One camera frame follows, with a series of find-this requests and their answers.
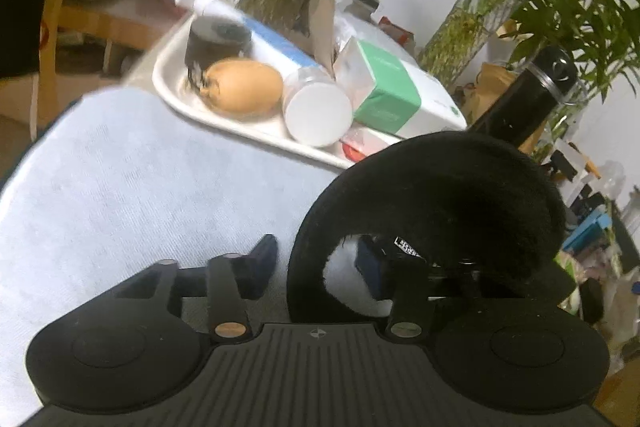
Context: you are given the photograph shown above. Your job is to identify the beige egg-shaped sponge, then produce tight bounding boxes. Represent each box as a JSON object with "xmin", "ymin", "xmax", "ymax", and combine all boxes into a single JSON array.
[{"xmin": 199, "ymin": 58, "xmax": 285, "ymax": 112}]

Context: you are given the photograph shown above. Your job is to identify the white plastic tray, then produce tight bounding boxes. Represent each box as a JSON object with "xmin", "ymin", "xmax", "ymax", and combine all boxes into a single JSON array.
[{"xmin": 152, "ymin": 14, "xmax": 406, "ymax": 170}]

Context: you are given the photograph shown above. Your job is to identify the wooden chair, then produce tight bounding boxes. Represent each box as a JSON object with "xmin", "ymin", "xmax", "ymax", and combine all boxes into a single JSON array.
[{"xmin": 37, "ymin": 0, "xmax": 166, "ymax": 122}]

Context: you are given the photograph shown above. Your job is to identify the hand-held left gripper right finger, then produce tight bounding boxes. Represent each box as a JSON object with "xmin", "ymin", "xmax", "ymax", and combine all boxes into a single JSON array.
[{"xmin": 356, "ymin": 234, "xmax": 576, "ymax": 340}]

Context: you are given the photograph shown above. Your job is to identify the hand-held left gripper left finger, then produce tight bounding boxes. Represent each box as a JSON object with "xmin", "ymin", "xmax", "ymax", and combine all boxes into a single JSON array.
[{"xmin": 116, "ymin": 234, "xmax": 279, "ymax": 342}]

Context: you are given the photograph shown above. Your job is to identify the black plush earmuffs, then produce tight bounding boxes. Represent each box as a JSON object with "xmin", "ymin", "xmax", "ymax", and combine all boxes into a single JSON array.
[{"xmin": 287, "ymin": 132, "xmax": 568, "ymax": 323}]

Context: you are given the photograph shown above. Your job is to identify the green white tissue box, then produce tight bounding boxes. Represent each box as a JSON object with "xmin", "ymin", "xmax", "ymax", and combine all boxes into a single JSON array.
[{"xmin": 334, "ymin": 36, "xmax": 468, "ymax": 135}]

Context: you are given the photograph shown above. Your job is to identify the light blue tablecloth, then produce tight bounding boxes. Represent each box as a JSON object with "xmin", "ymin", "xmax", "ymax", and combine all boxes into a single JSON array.
[{"xmin": 0, "ymin": 84, "xmax": 351, "ymax": 427}]

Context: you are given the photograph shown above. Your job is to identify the brown paper bag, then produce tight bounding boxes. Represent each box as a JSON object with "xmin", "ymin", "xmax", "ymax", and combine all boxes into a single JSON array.
[
  {"xmin": 300, "ymin": 0, "xmax": 336, "ymax": 62},
  {"xmin": 465, "ymin": 62, "xmax": 521, "ymax": 108}
]

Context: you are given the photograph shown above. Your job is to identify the white plastic bag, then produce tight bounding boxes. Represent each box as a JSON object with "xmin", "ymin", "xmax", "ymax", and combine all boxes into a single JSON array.
[{"xmin": 332, "ymin": 9, "xmax": 376, "ymax": 58}]

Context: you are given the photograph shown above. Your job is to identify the red white box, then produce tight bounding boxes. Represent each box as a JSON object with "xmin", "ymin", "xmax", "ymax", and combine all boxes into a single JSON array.
[{"xmin": 340, "ymin": 127, "xmax": 401, "ymax": 162}]

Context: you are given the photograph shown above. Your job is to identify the black round jar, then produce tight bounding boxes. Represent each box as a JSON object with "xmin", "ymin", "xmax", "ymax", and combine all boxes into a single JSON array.
[{"xmin": 185, "ymin": 16, "xmax": 252, "ymax": 90}]

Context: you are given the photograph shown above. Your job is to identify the blue white spray bottle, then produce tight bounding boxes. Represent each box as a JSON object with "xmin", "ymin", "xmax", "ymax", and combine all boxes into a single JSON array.
[{"xmin": 175, "ymin": 0, "xmax": 321, "ymax": 70}]

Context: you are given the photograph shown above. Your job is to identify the black thermos flask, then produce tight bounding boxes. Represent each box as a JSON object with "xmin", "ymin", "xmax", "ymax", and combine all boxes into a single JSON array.
[{"xmin": 467, "ymin": 46, "xmax": 578, "ymax": 148}]

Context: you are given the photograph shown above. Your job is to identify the white capped bottle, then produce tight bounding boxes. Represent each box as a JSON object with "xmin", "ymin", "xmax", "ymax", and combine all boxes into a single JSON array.
[{"xmin": 282, "ymin": 67, "xmax": 353, "ymax": 146}]

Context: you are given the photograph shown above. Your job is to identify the red snack packet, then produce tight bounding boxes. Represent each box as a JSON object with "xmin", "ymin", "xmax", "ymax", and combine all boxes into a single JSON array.
[{"xmin": 379, "ymin": 17, "xmax": 416, "ymax": 54}]

